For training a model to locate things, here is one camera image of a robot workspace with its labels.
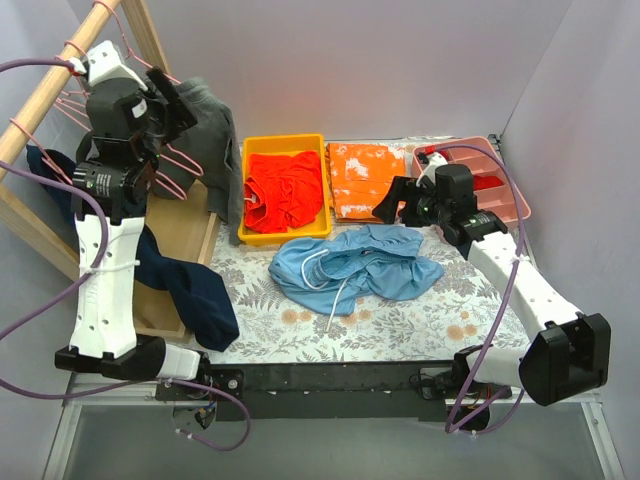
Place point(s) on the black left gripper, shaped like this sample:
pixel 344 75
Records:
pixel 163 111

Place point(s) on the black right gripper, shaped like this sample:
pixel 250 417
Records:
pixel 407 201

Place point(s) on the orange bleached denim shorts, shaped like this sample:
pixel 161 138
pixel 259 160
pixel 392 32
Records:
pixel 361 176

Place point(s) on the light blue shorts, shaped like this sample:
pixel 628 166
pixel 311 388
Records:
pixel 329 276

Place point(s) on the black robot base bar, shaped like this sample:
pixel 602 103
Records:
pixel 354 390

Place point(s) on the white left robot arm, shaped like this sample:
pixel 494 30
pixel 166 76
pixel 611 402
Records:
pixel 109 214

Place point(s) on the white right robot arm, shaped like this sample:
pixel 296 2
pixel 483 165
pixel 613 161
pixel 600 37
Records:
pixel 569 350

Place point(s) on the grey sweat shorts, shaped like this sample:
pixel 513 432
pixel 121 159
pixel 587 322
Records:
pixel 208 152

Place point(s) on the bright orange shorts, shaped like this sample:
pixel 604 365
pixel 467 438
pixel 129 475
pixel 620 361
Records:
pixel 282 191

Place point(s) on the navy blue shorts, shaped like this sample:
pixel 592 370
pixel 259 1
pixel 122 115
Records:
pixel 197 292

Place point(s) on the pink compartment organizer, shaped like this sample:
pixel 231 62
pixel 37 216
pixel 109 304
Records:
pixel 499 200

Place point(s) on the yellow plastic tray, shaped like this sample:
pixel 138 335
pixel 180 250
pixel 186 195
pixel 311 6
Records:
pixel 287 145

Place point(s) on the wooden clothes rack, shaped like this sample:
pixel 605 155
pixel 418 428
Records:
pixel 45 100

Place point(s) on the floral table mat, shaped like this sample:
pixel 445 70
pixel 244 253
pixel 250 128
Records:
pixel 456 312

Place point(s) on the pink wire hanger with grey shorts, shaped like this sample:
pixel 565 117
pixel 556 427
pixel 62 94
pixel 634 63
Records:
pixel 130 50

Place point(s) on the pink wire hanger with navy shorts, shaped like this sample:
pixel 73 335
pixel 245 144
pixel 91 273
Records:
pixel 60 175

